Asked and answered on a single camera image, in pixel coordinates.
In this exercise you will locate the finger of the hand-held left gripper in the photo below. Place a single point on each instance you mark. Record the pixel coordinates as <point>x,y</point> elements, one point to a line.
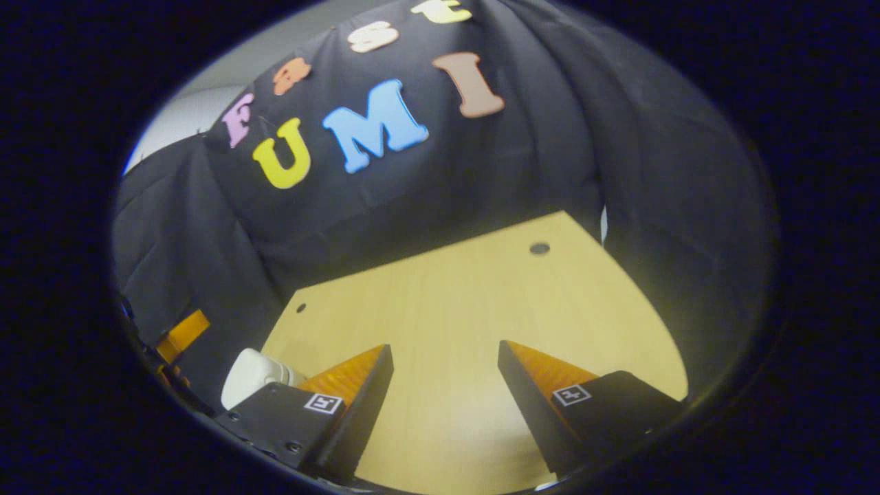
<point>182,337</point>

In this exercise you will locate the black backdrop cloth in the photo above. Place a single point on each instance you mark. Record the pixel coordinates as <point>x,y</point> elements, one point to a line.
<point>550,137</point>

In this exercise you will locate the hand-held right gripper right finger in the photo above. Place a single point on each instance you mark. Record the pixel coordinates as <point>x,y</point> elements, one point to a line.
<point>533,419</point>

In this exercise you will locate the white suitcase with grey lining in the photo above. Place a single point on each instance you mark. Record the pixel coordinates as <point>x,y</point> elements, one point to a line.
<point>251,375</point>

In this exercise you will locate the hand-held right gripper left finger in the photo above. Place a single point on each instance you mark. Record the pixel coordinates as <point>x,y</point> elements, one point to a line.
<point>361,419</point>

